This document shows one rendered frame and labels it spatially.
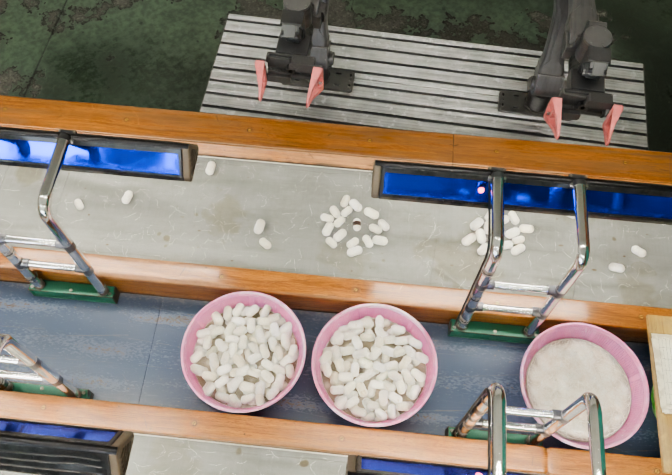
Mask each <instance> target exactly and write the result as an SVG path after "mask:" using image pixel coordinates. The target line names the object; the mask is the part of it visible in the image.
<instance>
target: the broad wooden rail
mask: <svg viewBox="0 0 672 475"><path fill-rule="evenodd" d="M0 125H1V126H2V127H13V128H24V129H35V130H47V131H58V130H59V129H66V130H76V131H77V133H81V134H93V135H104V136H116V137H127V138H139V139H150V140H161V141H173V142H182V143H191V144H197V145H198V147H199V153H198V156H209V157H221V158H232V159H243V160H255V161H266V162H277V163H289V164H300V165H311V166H323V167H334V168H345V169H357V170H368V171H373V165H374V161H375V160H382V161H401V162H413V163H425V164H436V165H447V166H459V167H469V168H480V169H488V167H501V168H506V171H515V172H527V173H538V174H550V175H561V176H568V175H569V174H581V175H587V176H588V177H587V178H592V179H605V180H618V181H630V182H641V183H653V184H665V185H672V152H661V151H649V150H637V149H625V148H614V147H602V146H590V145H579V144H567V143H555V142H543V141H532V140H520V139H508V138H497V137H485V136H473V135H461V134H450V133H438V132H426V131H414V130H403V129H391V128H379V127H367V126H356V125H344V124H332V123H320V122H309V121H296V120H285V119H274V118H262V117H250V116H239V115H227V114H215V113H203V112H192V111H180V110H169V109H157V108H145V107H134V106H122V105H110V104H99V103H87V102H75V101H64V100H52V99H41V98H29V97H17V96H6V95H0ZM58 132H59V131H58Z"/></svg>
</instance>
